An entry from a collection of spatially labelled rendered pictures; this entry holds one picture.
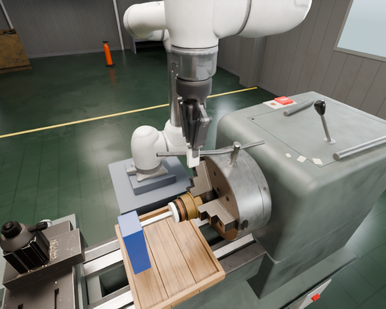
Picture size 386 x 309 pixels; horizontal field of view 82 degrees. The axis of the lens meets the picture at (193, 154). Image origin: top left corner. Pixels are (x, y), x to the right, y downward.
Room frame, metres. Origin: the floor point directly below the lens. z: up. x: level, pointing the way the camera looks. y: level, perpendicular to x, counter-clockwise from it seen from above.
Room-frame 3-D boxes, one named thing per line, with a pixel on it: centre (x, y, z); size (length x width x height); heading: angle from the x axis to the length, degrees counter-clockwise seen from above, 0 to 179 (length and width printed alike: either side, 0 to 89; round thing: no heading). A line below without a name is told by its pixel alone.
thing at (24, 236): (0.35, 0.48, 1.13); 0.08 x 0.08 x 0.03
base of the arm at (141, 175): (1.01, 0.28, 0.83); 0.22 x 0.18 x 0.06; 115
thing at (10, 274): (0.36, 0.46, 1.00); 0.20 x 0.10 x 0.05; 116
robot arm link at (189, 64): (0.46, 0.00, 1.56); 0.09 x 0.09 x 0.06
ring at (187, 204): (0.50, 0.02, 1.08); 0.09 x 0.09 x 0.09; 26
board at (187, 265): (0.45, 0.10, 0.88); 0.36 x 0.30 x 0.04; 26
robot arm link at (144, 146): (1.02, 0.26, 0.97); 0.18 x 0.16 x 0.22; 112
